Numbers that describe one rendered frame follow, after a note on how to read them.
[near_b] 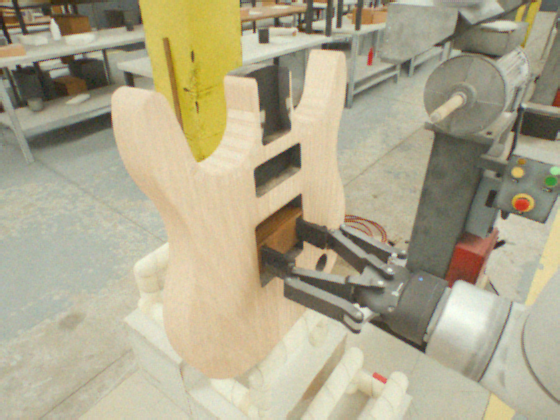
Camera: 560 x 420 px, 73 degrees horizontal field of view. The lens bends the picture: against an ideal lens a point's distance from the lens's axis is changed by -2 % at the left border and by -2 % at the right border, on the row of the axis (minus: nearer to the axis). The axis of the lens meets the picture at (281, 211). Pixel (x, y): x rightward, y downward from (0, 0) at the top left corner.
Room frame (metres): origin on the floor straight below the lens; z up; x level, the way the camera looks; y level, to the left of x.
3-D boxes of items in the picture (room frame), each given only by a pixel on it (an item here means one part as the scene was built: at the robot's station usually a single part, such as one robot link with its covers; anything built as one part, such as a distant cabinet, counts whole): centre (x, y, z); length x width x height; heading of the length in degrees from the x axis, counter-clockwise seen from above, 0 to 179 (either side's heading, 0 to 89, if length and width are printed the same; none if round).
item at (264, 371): (0.39, -0.02, 1.12); 0.20 x 0.03 x 0.03; 144
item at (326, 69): (0.53, -0.05, 1.48); 0.07 x 0.04 x 0.09; 143
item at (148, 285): (0.47, 0.23, 1.15); 0.03 x 0.03 x 0.09
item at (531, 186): (1.12, -0.82, 0.99); 0.24 x 0.21 x 0.26; 141
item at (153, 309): (0.43, 0.20, 1.12); 0.11 x 0.03 x 0.03; 55
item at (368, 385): (0.40, -0.17, 0.96); 0.11 x 0.03 x 0.03; 55
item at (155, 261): (0.53, 0.18, 1.20); 0.20 x 0.03 x 0.03; 144
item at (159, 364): (0.51, 0.14, 1.02); 0.27 x 0.15 x 0.17; 145
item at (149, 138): (0.32, 0.10, 1.49); 0.07 x 0.04 x 0.10; 143
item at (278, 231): (0.41, 0.01, 1.31); 0.10 x 0.03 x 0.05; 143
